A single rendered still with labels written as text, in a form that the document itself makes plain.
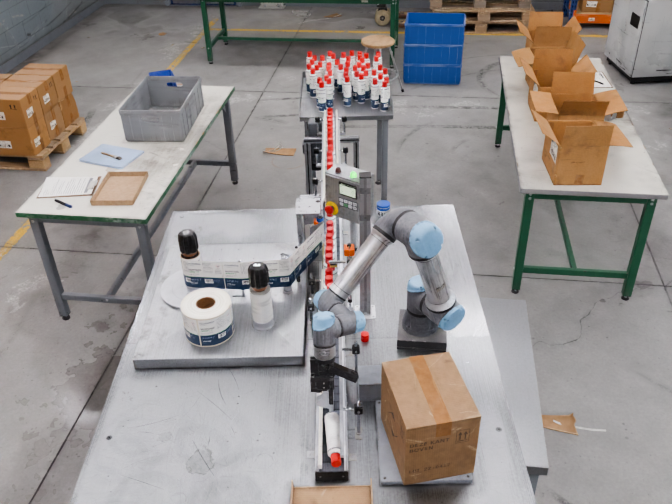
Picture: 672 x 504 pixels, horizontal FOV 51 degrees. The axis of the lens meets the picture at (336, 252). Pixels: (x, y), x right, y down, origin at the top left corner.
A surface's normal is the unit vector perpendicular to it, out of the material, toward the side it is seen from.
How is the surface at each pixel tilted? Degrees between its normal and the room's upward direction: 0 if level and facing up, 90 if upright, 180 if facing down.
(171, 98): 90
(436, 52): 90
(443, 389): 0
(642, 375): 0
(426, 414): 0
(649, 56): 90
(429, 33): 90
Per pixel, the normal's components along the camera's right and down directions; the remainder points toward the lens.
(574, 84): -0.13, 0.31
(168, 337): -0.03, -0.82
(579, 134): -0.04, 0.69
